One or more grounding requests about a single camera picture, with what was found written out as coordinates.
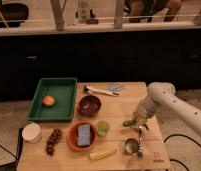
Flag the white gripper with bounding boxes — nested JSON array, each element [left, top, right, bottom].
[[133, 100, 154, 129]]

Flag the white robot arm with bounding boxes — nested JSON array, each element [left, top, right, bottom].
[[133, 82, 201, 137]]

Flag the metal measuring cup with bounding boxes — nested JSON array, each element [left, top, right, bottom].
[[125, 138, 139, 154]]

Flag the metal rod tool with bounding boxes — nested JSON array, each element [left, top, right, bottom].
[[138, 126, 143, 159]]

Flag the light green cup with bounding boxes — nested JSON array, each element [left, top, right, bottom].
[[96, 121, 110, 137]]

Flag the dark purple bowl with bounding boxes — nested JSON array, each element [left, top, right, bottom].
[[78, 95, 101, 117]]

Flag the blue sponge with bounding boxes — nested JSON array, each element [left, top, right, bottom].
[[77, 124, 91, 146]]

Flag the orange plate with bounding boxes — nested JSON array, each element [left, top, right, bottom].
[[67, 122, 97, 153]]

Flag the green plastic tray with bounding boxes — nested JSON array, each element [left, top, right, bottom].
[[27, 78, 77, 122]]

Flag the dark red grape bunch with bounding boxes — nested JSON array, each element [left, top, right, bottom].
[[45, 129, 62, 156]]

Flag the orange peach fruit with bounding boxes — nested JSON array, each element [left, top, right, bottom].
[[42, 95, 55, 107]]

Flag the white round container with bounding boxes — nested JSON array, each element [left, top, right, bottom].
[[22, 123, 42, 143]]

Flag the seated person in background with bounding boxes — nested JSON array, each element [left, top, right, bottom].
[[125, 0, 182, 23]]

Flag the white bottle in background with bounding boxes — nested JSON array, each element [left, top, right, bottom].
[[77, 0, 90, 23]]

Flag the black chair in background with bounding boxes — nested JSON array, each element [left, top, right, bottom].
[[0, 0, 29, 28]]

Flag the black cable on floor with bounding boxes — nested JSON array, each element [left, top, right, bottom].
[[163, 133, 201, 171]]

